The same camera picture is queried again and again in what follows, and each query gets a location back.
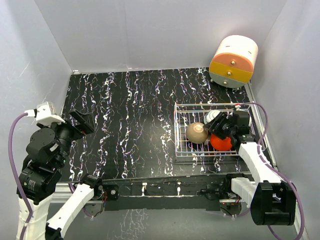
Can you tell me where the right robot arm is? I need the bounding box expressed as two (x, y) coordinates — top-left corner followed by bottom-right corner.
(203, 109), (296, 226)

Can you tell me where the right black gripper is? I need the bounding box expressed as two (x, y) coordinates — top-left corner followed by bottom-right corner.
(203, 112), (236, 140)

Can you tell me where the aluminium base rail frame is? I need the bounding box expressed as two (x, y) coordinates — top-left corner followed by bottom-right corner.
(49, 82), (310, 240)

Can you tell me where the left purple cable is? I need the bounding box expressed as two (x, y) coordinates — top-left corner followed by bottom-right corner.
(7, 112), (35, 240)

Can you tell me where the round pastel drawer cabinet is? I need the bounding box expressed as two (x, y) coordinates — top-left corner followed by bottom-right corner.
(208, 35), (259, 89)

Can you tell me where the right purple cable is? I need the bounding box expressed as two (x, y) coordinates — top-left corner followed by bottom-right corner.
(239, 102), (306, 239)

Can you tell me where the black bowl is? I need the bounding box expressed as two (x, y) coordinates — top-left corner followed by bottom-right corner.
(185, 122), (209, 144)

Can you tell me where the white wire dish rack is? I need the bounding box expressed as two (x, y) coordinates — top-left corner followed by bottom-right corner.
(174, 102), (262, 160)

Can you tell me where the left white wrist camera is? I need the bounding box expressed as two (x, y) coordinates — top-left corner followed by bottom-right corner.
(24, 101), (66, 127)

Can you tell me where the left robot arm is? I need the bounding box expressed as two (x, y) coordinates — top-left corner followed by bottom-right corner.
(16, 105), (104, 240)

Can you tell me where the purple cable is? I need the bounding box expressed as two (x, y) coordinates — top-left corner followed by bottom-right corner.
(239, 102), (306, 239)
(7, 112), (35, 240)

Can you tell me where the black marble table mat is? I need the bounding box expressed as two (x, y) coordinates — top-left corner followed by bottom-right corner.
(61, 68), (249, 182)

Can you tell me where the red bowl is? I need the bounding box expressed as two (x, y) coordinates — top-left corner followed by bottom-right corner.
(210, 134), (233, 151)

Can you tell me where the blue white patterned bowl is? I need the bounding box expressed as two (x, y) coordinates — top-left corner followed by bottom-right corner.
(203, 110), (221, 124)

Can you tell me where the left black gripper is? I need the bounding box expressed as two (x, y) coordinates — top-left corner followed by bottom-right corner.
(38, 108), (94, 167)

